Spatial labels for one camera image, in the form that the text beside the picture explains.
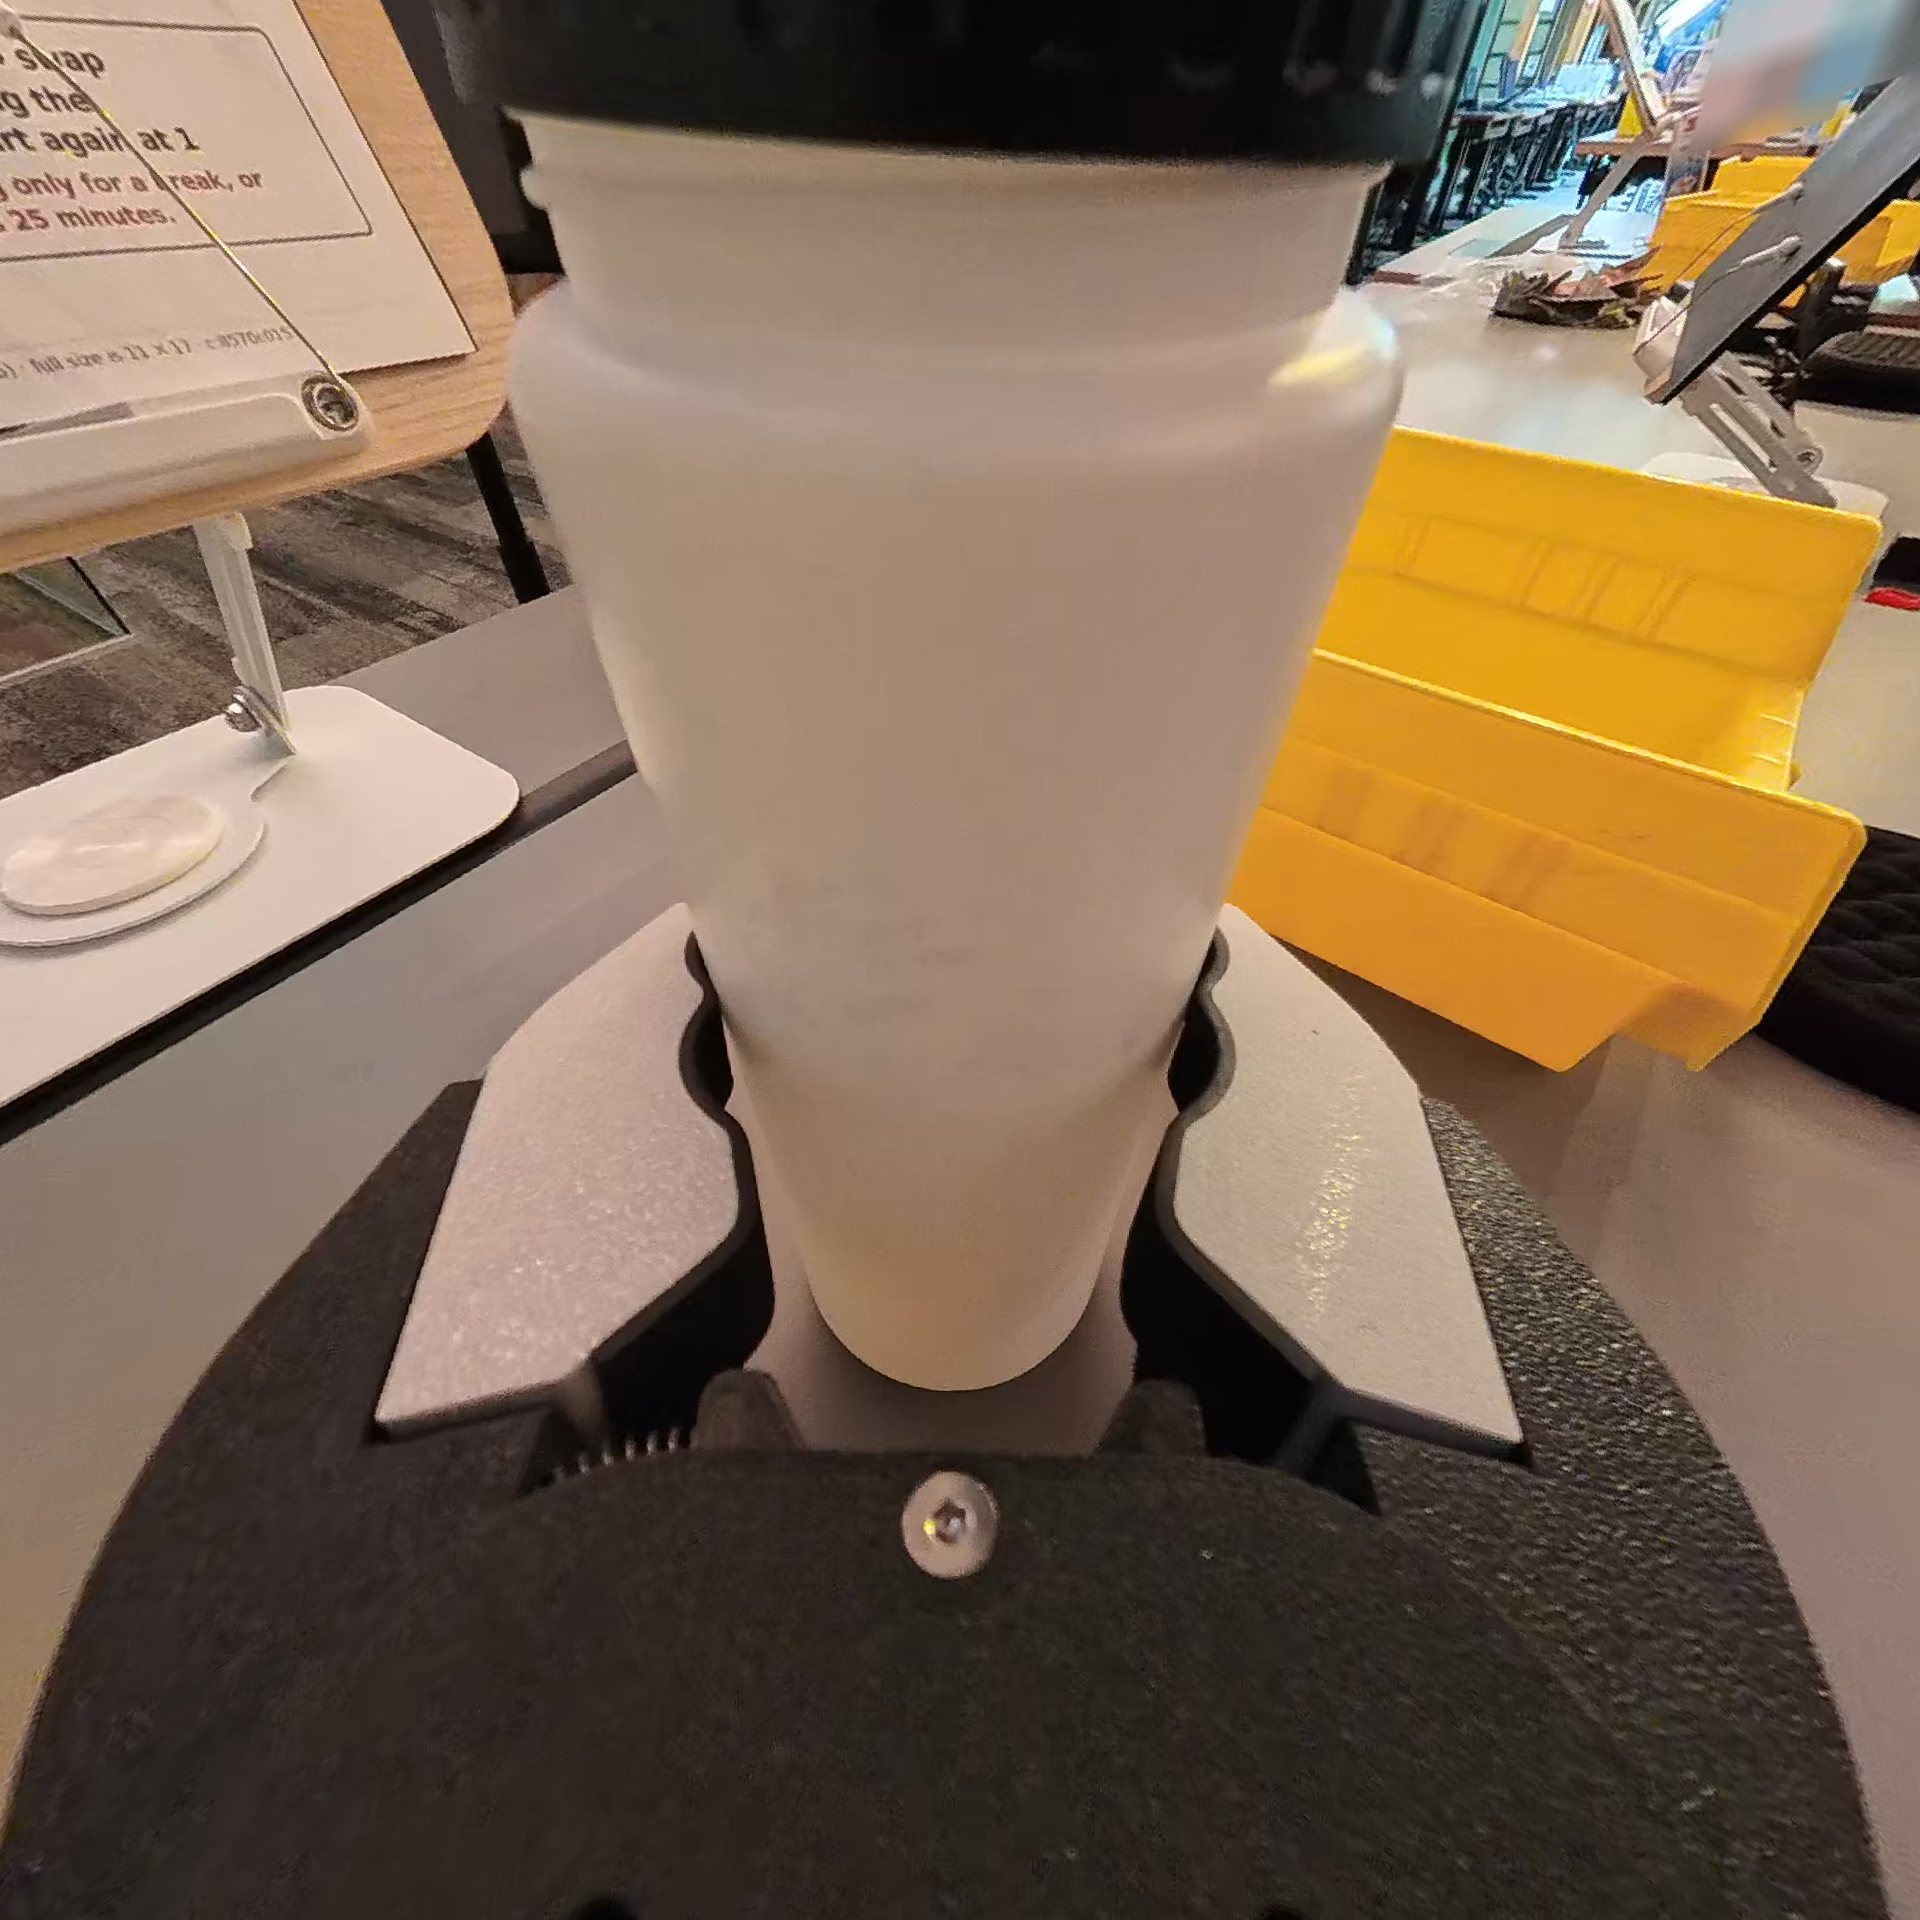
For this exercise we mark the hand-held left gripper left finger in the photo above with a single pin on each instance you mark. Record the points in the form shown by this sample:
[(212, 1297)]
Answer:
[(556, 1202)]

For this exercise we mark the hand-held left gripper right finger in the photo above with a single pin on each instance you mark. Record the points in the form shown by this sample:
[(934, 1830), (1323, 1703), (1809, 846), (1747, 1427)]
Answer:
[(1351, 1231)]

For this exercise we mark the yellow plastic bin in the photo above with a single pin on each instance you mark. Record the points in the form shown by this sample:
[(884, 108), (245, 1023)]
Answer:
[(1500, 901), (1727, 225)]

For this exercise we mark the white plastic bottle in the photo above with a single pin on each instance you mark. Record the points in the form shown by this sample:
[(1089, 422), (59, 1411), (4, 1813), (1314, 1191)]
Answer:
[(929, 749)]

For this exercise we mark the black bottle lid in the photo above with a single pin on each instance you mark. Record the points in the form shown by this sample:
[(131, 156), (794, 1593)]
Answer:
[(962, 77)]

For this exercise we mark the black mesh wrist pad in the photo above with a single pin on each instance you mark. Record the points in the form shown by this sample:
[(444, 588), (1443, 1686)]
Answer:
[(1861, 976), (1876, 360)]

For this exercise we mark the brown crumpled debris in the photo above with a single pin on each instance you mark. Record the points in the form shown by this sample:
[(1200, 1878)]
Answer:
[(1569, 294)]

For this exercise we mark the printed instruction sheet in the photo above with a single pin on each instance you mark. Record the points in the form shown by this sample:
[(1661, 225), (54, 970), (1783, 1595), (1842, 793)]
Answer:
[(224, 286)]

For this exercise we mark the tilted panel stand white base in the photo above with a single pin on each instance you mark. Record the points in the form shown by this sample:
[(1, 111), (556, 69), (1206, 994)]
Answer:
[(1784, 255)]

